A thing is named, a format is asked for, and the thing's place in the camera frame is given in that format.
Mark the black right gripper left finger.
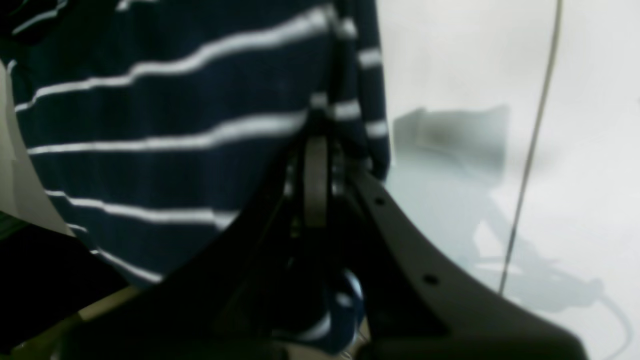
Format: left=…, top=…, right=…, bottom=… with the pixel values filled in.
left=51, top=136, right=330, bottom=360

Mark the navy white striped t-shirt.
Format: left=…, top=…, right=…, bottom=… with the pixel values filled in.
left=0, top=0, right=391, bottom=356

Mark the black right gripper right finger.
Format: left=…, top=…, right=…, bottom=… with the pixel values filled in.
left=328, top=153, right=586, bottom=360

